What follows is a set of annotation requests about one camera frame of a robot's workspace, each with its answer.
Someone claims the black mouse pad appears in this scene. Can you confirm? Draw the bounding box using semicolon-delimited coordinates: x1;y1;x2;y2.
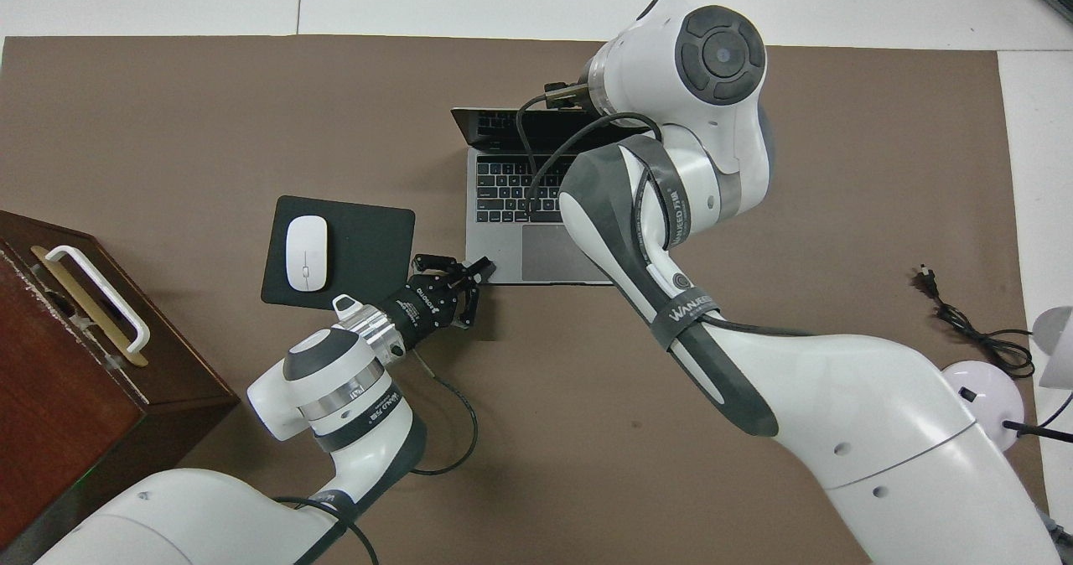
261;195;417;319

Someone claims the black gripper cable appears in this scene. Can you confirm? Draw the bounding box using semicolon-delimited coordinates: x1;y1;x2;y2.
268;355;480;565
516;83;663;218

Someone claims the white box handle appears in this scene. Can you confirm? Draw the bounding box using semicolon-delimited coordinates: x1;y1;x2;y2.
44;245;152;355

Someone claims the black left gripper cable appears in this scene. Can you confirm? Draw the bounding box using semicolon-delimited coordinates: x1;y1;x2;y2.
268;355;480;565

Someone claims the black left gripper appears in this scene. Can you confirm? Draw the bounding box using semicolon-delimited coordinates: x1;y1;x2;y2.
384;252;498;354

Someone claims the grey laptop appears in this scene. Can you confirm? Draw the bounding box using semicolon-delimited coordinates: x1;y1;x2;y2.
450;107;655;286

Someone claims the black lamp power cable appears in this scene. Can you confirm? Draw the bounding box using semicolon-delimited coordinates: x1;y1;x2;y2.
912;265;1036;380

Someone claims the white computer mouse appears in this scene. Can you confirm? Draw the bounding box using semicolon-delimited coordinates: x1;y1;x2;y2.
285;215;329;292

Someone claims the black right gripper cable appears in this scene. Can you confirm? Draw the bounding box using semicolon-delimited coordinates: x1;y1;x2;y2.
516;83;663;218

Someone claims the brown table mat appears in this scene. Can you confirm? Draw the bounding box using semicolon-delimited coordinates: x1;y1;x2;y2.
0;35;1053;565

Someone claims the brass handle plate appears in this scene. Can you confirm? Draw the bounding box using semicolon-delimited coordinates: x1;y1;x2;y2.
31;245;150;369

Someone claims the dark wooden box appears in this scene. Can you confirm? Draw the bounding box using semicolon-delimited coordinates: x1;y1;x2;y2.
0;210;241;562

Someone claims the white desk lamp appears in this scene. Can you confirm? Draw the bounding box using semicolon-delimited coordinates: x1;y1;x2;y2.
932;305;1073;457

